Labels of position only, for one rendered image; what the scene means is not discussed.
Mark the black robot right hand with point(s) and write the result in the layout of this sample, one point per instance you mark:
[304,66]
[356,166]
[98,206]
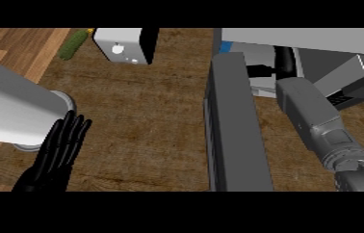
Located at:
[286,62]

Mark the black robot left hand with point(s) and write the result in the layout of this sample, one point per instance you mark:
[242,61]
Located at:
[54,153]

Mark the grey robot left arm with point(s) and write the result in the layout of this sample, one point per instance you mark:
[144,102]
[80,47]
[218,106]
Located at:
[26,111]

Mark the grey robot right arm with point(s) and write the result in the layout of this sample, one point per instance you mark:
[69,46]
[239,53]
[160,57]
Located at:
[310,115]

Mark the grey microwave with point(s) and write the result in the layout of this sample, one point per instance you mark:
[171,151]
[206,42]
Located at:
[294,38]

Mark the green cucumber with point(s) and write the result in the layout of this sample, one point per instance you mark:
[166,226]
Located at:
[73,46]

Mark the white and black toaster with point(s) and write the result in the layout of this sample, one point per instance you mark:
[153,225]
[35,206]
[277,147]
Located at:
[119,44]

